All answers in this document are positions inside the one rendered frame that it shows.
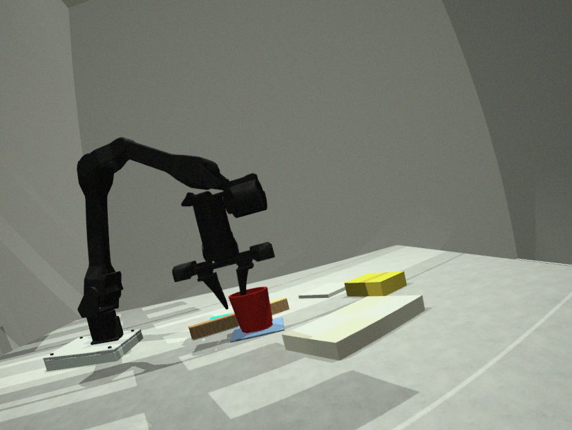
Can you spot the tan wooden plank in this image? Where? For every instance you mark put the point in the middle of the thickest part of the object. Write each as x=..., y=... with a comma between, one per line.
x=229, y=321

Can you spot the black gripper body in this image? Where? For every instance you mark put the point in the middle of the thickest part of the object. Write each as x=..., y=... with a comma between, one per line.
x=218, y=243

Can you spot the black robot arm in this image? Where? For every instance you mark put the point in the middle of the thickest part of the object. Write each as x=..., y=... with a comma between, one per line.
x=102, y=284

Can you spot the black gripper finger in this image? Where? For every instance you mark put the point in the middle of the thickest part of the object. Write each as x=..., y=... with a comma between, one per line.
x=242, y=278
x=214, y=284

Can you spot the yellow flat block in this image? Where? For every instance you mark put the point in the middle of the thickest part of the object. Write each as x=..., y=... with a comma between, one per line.
x=375, y=284

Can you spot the red cup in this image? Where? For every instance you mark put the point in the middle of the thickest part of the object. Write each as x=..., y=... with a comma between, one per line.
x=253, y=310

